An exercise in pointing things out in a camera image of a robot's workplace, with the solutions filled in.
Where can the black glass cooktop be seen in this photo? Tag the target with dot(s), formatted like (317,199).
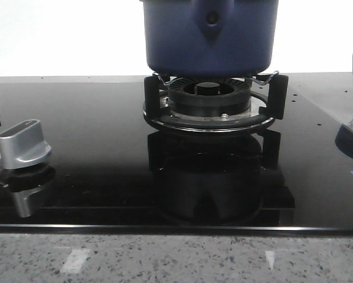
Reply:
(110,172)

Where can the silver stove control knob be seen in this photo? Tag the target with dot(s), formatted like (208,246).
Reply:
(23,145)

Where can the dark blue cooking pot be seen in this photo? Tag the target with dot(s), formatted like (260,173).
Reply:
(209,39)

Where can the black pot support grate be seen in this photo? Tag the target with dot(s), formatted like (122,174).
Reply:
(267,104)

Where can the black gas burner head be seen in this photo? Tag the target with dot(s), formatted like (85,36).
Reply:
(209,98)

